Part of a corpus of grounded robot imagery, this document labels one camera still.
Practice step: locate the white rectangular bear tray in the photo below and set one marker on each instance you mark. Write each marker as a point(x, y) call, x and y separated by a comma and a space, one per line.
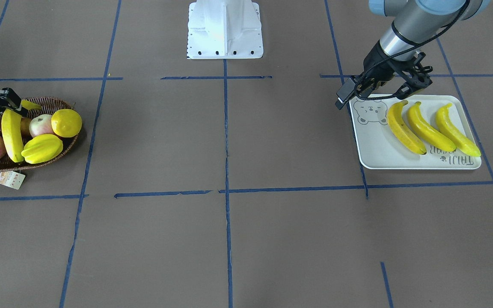
point(378, 148)

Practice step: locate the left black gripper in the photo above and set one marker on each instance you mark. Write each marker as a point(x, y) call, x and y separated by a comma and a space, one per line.
point(375, 60)

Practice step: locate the yellow curved fruit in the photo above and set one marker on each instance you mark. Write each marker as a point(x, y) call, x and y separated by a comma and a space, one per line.
point(42, 148)

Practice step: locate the paper basket tag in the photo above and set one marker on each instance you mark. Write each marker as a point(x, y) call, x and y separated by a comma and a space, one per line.
point(12, 179)

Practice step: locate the purple red mango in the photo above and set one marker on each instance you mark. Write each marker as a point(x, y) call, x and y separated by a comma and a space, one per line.
point(24, 127)

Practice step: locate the yellow banana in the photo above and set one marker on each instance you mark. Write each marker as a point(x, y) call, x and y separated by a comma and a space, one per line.
point(448, 129)
point(424, 130)
point(11, 129)
point(402, 132)

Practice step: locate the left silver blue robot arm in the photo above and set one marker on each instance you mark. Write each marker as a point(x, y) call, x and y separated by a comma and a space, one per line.
point(420, 21)

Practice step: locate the yellow pear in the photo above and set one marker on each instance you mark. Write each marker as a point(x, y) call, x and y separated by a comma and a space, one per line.
point(66, 123)

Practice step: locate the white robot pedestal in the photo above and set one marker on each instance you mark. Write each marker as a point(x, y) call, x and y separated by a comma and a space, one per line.
point(224, 29)

